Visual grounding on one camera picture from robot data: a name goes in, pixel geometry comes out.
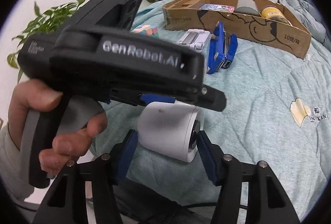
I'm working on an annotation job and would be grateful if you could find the light green quilted blanket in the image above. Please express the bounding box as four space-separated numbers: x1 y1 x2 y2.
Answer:
90 0 330 220

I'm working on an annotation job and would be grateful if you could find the white lint remover device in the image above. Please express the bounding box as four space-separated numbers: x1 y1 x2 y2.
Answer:
137 101 204 163

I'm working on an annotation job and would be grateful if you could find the silver metal cylinder can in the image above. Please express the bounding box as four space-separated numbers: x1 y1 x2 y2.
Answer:
234 0 260 16

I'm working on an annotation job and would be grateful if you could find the blue stapler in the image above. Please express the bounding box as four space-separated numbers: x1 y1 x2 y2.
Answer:
206 21 238 74

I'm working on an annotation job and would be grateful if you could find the colourful pink box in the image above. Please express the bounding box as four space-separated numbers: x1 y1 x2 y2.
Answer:
200 4 235 13

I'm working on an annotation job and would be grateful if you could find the light blue puffer jacket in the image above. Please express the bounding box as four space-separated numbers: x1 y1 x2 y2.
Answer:
278 0 330 50

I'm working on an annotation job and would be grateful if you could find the person's left hand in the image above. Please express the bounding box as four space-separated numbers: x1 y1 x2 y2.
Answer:
7 79 107 175

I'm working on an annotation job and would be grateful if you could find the brown cardboard tray box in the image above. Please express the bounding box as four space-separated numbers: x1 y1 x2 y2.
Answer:
162 0 311 59

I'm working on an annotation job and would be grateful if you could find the large leafy green plant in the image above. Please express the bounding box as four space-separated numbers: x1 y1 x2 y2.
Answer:
7 0 86 82

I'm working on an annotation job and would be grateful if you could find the white folding phone stand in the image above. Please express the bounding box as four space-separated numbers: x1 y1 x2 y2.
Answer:
176 29 211 52

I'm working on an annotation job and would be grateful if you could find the pastel rubik's cube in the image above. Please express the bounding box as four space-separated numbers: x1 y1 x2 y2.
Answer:
131 24 158 37

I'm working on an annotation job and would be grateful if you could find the yellow label glass jar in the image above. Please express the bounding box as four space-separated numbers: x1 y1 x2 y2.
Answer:
260 6 291 25

